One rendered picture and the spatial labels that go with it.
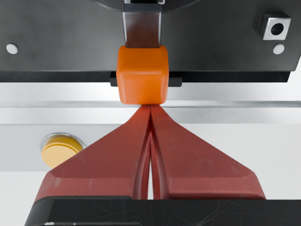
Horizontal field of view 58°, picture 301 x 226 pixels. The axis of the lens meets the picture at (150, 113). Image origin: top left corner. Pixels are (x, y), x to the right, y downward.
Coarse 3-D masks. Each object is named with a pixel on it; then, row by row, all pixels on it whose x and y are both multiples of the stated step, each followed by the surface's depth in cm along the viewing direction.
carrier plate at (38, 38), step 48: (0, 0) 18; (48, 0) 18; (240, 0) 18; (288, 0) 18; (0, 48) 20; (48, 48) 20; (96, 48) 20; (192, 48) 20; (240, 48) 20; (288, 48) 20
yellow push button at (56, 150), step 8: (48, 144) 26; (56, 144) 26; (64, 144) 26; (72, 144) 26; (48, 152) 27; (56, 152) 27; (64, 152) 27; (72, 152) 27; (48, 160) 27; (56, 160) 27; (64, 160) 27
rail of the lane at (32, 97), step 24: (0, 72) 25; (24, 72) 25; (48, 72) 25; (72, 72) 25; (96, 72) 25; (192, 72) 25; (216, 72) 25; (240, 72) 25; (264, 72) 25; (0, 96) 24; (24, 96) 24; (48, 96) 24; (72, 96) 24; (96, 96) 24; (168, 96) 24; (192, 96) 24; (216, 96) 24; (240, 96) 24; (264, 96) 24; (288, 96) 24; (0, 120) 26; (24, 120) 26; (48, 120) 26; (72, 120) 26; (96, 120) 26; (120, 120) 26; (192, 120) 26; (216, 120) 26; (240, 120) 26; (264, 120) 26; (288, 120) 26
